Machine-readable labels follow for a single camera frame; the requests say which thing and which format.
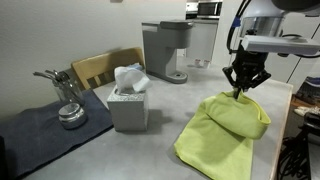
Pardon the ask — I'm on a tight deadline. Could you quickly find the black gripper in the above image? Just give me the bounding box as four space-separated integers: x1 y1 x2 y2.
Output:
222 45 271 99

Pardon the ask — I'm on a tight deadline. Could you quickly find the yellow-green microfiber towel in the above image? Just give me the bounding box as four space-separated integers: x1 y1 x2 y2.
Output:
174 92 271 180

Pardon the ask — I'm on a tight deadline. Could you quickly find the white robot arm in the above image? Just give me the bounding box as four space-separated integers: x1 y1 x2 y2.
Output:
222 0 320 99

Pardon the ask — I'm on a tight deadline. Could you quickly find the coffee pod near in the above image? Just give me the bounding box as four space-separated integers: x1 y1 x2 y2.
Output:
203 60 211 69

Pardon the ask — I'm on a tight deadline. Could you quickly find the coffee pod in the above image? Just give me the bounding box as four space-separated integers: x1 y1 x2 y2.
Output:
203 60 211 69
194 59 201 67

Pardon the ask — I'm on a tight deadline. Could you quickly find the coffee pod far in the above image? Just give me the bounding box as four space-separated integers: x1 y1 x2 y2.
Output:
194 59 201 67

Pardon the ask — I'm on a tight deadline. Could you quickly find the microwave oven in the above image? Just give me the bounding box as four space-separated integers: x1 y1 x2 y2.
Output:
197 0 223 19

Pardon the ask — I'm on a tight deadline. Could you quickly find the grey pod coffee maker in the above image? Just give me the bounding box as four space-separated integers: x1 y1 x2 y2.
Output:
142 20 193 84

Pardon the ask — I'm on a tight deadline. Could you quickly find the black tripod stand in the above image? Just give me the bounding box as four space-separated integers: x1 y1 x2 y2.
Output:
276 113 320 180

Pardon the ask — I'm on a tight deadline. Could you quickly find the white tissue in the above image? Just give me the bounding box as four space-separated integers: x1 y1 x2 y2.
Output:
114 67 152 94

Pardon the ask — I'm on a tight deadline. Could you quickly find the grey tissue box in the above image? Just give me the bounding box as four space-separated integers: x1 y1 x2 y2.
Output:
107 86 149 132

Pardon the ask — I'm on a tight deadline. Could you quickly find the wooden chair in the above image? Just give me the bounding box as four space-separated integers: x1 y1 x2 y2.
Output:
71 47 144 90

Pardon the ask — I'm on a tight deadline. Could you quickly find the round metal lid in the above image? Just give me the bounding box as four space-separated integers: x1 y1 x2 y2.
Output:
58 103 87 130

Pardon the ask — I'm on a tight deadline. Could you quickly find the glass jar with metal tools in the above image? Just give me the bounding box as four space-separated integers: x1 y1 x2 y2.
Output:
33 70 85 106

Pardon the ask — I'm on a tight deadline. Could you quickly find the dark blue cloth mat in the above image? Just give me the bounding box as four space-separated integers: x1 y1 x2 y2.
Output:
0 90 113 179

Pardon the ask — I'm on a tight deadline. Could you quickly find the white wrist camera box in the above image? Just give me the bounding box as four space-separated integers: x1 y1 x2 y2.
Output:
241 35 320 55

